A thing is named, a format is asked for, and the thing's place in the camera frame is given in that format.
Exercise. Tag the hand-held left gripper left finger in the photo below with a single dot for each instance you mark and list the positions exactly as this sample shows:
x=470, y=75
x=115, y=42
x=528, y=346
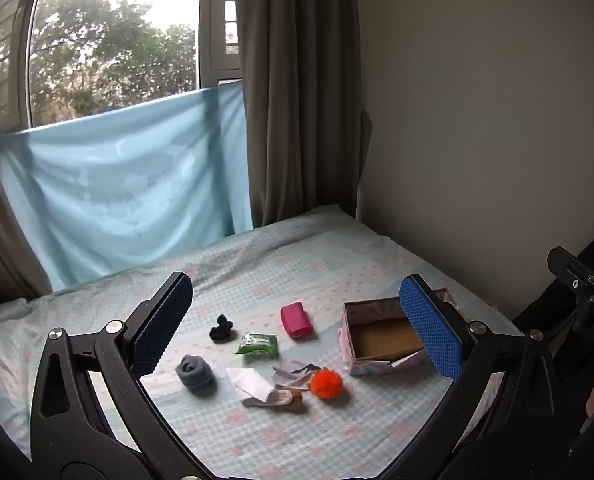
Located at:
x=162, y=325

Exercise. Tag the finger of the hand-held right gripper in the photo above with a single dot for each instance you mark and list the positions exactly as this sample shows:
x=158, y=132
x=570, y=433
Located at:
x=572, y=267

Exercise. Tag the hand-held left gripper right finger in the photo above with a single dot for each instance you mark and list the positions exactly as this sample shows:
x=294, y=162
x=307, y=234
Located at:
x=432, y=330

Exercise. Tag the patterned cardboard box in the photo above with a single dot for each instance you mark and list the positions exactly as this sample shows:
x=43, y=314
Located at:
x=382, y=342

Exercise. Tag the grey sock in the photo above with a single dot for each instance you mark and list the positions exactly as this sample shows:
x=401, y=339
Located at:
x=195, y=372

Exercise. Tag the black sock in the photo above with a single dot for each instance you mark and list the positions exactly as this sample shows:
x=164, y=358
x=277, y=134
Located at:
x=220, y=330

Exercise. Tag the green wet wipes packet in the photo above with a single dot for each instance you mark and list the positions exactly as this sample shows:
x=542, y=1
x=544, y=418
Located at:
x=257, y=345

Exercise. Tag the white tissue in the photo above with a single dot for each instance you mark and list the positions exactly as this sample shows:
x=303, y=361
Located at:
x=249, y=382

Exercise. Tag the orange pompom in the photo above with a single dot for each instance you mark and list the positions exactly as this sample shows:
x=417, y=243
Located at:
x=326, y=382

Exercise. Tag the pink zipper pouch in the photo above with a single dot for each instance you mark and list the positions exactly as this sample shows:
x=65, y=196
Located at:
x=296, y=319

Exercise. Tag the white sock with brown toe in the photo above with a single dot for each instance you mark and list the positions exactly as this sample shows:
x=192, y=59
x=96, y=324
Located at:
x=277, y=399

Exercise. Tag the lilac sock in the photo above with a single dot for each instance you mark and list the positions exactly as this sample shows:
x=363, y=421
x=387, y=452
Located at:
x=297, y=372

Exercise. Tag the bed with light blue sheet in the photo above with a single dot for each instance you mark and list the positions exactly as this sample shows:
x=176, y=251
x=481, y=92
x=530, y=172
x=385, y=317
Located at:
x=287, y=260

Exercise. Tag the light blue hanging cloth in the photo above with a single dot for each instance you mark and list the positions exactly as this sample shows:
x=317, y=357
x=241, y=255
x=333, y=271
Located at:
x=127, y=185

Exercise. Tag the window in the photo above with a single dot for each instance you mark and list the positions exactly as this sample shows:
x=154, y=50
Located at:
x=117, y=35

